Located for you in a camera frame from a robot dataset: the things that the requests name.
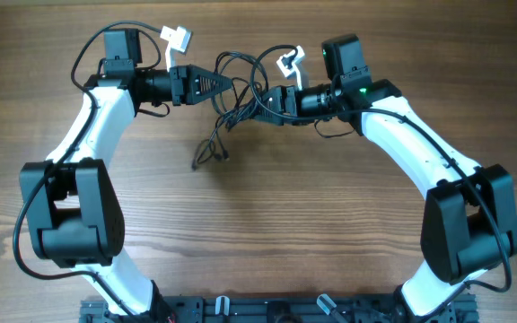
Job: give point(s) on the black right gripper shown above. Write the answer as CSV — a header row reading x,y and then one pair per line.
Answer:
x,y
287,104

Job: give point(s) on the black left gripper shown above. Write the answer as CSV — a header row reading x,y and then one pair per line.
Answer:
x,y
177,85

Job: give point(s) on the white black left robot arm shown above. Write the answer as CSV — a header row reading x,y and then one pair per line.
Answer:
x,y
69,205

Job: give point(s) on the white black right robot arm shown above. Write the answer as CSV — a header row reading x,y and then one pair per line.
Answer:
x,y
470,219

